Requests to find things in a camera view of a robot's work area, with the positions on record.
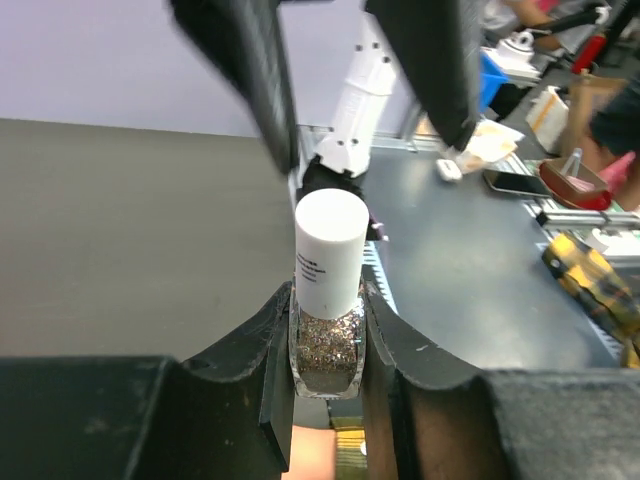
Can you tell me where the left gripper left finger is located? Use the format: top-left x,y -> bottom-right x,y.
1,284 -> 294,479

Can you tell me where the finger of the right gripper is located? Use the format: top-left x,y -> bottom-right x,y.
365,0 -> 482,152
169,0 -> 299,175

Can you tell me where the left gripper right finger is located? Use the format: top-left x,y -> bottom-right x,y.
362,283 -> 639,479

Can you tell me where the white nail polish cap brush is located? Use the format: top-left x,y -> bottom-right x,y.
295,189 -> 369,319

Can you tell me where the glitter nail polish bottle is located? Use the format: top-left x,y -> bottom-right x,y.
288,286 -> 366,400

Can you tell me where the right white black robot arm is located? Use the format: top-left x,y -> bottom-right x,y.
169,1 -> 481,196

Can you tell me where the mannequin hand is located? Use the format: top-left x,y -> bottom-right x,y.
281,425 -> 336,480

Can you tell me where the blue plastic bin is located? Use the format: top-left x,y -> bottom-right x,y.
479,52 -> 508,113

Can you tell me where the black smartphone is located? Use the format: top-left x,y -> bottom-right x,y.
482,169 -> 551,198

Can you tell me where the red brown box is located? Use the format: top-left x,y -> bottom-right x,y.
538,148 -> 612,211

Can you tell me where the grey slotted cable duct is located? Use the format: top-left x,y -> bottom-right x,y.
362,241 -> 398,313

